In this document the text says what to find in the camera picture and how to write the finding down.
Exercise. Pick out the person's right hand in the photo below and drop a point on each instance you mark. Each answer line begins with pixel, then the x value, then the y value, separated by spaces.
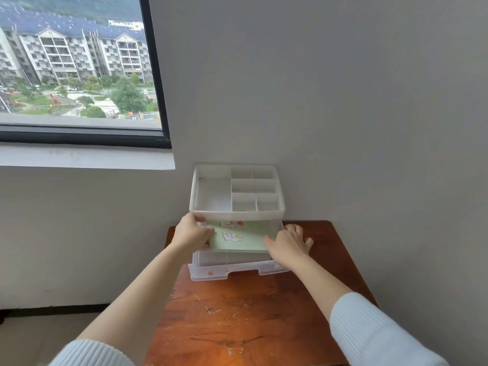
pixel 289 249

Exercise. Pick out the person's left hand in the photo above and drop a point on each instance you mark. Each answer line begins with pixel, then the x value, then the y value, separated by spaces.
pixel 188 234

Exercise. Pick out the person's left fingers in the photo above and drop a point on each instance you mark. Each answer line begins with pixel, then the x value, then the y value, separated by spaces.
pixel 206 233

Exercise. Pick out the person's right thumb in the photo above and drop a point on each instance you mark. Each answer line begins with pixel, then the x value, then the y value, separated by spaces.
pixel 271 242

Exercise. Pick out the green notebook with cartoon stickers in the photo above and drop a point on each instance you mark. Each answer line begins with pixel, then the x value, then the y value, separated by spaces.
pixel 241 237

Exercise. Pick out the person's left forearm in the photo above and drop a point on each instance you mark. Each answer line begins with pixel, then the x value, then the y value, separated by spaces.
pixel 141 297

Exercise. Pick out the person's right forearm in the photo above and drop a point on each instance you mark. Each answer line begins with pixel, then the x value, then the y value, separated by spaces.
pixel 318 285

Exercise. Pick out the translucent plastic organizer drawer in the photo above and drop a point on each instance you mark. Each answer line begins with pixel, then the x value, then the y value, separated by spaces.
pixel 232 268

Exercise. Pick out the translucent white plastic desk organizer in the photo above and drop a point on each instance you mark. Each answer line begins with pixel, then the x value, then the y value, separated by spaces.
pixel 238 194

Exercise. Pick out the white knit right sleeve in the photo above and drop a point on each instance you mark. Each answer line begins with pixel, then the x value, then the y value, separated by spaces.
pixel 377 331

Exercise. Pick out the white knit sleeve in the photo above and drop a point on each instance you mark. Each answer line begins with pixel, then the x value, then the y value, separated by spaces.
pixel 377 331
pixel 87 354

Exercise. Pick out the white window sill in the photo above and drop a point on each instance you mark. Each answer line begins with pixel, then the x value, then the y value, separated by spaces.
pixel 87 156

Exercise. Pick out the black framed window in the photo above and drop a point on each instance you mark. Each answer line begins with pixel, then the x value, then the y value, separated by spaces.
pixel 154 72

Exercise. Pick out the white knit left sleeve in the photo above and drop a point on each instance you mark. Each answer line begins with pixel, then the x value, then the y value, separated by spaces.
pixel 87 354

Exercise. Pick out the grey apartment buildings outside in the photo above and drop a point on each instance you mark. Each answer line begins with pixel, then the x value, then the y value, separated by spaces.
pixel 72 49

